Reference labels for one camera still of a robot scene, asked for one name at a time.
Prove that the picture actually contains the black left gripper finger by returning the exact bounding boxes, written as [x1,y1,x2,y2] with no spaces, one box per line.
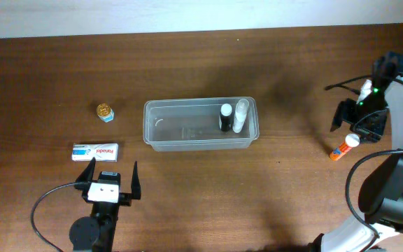
[131,162,141,200]
[76,157,96,183]

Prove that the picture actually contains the orange tube white cap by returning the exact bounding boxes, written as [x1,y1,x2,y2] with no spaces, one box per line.
[330,133,360,161]

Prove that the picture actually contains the white lotion bottle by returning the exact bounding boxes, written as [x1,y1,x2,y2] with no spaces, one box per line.
[232,99,250,134]

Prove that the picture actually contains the black bottle white cap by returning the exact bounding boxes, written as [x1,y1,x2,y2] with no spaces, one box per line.
[219,104,232,132]

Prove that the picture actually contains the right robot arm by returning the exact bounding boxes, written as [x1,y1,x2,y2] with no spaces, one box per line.
[307,52,403,251]

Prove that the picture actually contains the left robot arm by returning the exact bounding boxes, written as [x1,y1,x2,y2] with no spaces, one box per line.
[69,158,141,251]

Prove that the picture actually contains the clear plastic container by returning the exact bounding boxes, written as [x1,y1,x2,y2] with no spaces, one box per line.
[143,97,260,152]

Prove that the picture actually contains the white Panadol box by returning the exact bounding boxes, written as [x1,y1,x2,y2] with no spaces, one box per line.
[71,143,119,162]

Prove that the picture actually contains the gold lid balm jar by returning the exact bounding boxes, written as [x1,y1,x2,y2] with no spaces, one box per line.
[96,104,115,123]

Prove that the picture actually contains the left black cable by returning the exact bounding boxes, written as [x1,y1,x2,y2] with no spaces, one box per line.
[30,181,83,252]

